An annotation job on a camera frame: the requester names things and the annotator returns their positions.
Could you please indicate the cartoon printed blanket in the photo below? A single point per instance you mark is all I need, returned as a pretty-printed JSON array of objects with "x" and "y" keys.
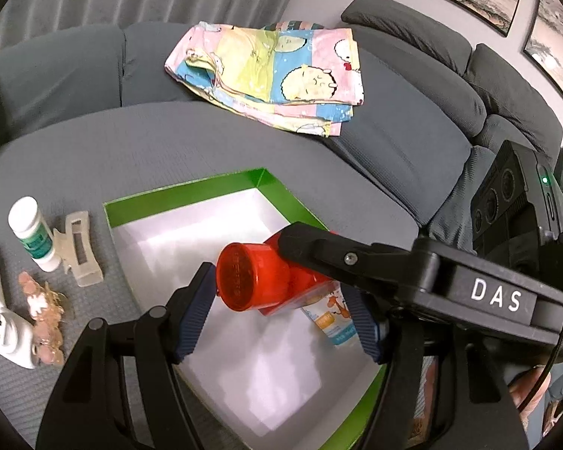
[{"x": 281, "y": 70}]

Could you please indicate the green cardboard box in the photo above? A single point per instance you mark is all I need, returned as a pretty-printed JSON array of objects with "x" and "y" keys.
[{"x": 281, "y": 375}]

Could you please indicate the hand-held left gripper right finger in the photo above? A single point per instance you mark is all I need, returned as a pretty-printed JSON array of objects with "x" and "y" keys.
[{"x": 362, "y": 326}]

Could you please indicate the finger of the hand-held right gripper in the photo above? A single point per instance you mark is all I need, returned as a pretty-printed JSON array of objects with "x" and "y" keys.
[{"x": 319, "y": 248}]

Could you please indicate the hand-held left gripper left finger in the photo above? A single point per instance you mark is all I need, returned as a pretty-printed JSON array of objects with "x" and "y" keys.
[{"x": 194, "y": 309}]

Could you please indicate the person's right hand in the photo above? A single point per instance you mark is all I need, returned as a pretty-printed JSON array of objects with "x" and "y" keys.
[{"x": 528, "y": 396}]

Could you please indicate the beige hair claw clip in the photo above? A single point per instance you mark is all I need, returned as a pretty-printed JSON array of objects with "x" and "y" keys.
[{"x": 82, "y": 253}]

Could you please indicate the grey sofa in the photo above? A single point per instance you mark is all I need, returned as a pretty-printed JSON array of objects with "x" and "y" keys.
[{"x": 403, "y": 150}]

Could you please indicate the pink flower hair ornament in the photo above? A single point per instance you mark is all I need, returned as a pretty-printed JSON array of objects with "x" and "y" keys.
[{"x": 47, "y": 318}]

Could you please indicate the white plug adapter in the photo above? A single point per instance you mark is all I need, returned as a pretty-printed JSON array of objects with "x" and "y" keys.
[{"x": 14, "y": 337}]

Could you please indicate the white-capped green bottle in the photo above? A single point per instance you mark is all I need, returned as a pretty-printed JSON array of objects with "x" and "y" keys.
[{"x": 30, "y": 229}]

